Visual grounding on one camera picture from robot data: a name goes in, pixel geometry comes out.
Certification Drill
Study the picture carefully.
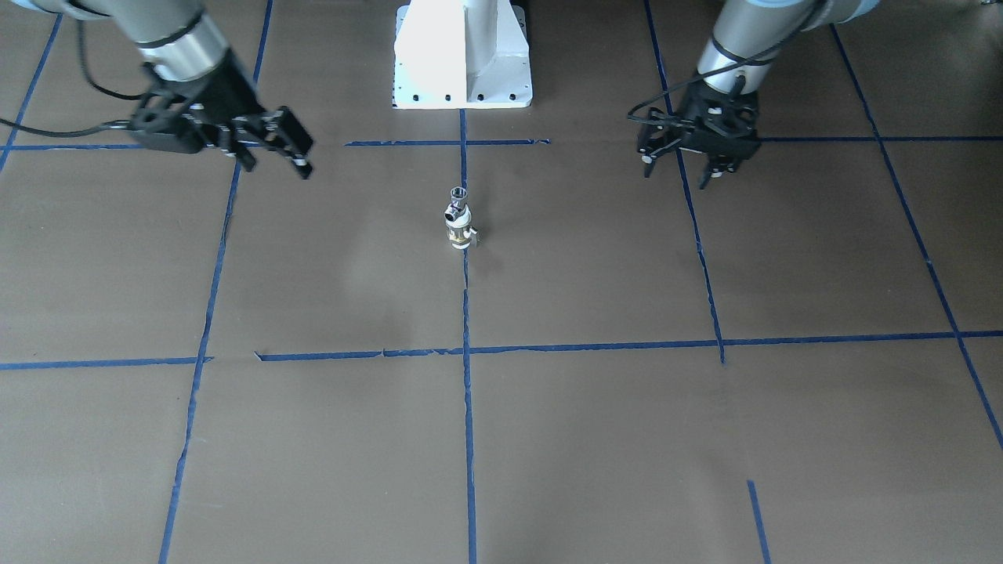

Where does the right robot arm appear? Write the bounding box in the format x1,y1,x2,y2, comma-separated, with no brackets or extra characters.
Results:
21,1,314,179

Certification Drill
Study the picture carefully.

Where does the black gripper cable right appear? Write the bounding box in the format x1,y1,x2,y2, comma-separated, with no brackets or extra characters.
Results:
0,16,158,140

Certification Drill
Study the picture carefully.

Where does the chrome metal tee fitting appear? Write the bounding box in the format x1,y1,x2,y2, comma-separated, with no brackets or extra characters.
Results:
444,186,469,224

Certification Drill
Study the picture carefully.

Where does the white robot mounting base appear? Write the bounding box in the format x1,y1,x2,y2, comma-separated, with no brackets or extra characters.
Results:
392,1,534,110

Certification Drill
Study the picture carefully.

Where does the white and brass PPR valve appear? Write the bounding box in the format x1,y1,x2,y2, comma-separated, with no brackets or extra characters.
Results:
445,215,479,250

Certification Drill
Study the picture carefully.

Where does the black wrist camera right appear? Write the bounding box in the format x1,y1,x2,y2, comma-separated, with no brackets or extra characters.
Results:
128,111,205,154

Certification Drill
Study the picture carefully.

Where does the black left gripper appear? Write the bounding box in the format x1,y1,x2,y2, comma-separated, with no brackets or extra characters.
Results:
636,78,762,190

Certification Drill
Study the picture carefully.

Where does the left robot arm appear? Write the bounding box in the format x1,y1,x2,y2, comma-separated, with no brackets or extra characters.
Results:
627,1,878,188

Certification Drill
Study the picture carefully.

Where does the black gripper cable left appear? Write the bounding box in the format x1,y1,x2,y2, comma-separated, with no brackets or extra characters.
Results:
627,0,831,122

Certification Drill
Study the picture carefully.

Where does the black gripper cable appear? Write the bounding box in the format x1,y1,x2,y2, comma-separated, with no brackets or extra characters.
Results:
627,0,831,122
0,16,158,140

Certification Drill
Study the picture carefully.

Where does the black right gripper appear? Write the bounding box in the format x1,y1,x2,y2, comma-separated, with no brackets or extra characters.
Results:
129,48,314,181

